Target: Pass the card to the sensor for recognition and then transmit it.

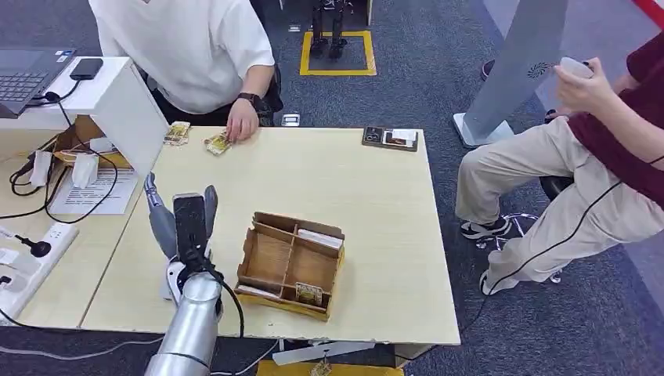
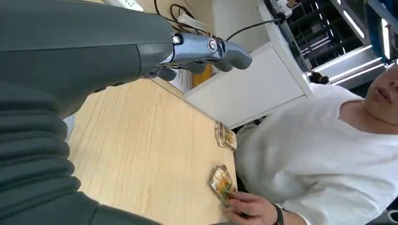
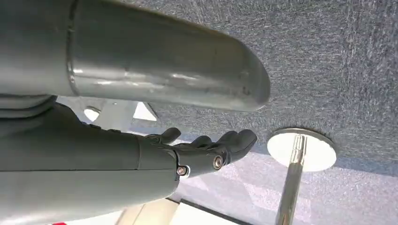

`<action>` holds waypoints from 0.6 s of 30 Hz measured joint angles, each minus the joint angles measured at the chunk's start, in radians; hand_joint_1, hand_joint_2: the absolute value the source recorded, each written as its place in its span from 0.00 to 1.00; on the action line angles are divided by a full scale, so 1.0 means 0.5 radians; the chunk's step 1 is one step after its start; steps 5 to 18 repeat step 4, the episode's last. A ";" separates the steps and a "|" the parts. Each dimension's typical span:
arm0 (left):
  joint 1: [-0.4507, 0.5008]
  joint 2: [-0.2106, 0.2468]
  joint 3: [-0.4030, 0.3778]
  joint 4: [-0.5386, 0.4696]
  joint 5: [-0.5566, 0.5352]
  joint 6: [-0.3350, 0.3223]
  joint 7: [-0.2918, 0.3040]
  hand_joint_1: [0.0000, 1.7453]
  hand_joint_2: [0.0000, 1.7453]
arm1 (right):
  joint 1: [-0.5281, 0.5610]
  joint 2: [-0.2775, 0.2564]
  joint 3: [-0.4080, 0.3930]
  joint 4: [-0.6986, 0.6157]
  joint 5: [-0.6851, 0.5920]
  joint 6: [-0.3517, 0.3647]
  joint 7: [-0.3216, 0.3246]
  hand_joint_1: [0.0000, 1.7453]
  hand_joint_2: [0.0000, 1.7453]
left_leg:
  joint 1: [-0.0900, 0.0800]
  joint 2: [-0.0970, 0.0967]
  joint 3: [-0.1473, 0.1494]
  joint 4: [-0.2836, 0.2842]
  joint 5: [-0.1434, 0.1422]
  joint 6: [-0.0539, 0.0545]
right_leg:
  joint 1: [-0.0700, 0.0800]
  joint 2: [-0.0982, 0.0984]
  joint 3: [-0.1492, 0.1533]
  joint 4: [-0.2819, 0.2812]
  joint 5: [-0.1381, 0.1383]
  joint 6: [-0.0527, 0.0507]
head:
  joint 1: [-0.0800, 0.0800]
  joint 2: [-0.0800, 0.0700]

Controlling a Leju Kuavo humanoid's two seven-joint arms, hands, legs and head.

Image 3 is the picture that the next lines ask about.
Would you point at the ribbed grey right arm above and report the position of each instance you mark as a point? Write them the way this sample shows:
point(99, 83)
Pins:
point(21, 107)

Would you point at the grey panel stand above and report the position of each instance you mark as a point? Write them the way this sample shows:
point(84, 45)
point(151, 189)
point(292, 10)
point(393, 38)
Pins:
point(115, 113)

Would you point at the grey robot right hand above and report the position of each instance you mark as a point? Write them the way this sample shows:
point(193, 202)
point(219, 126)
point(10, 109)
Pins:
point(93, 161)

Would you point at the chrome stanchion post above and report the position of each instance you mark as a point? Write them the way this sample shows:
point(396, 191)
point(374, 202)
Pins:
point(293, 174)

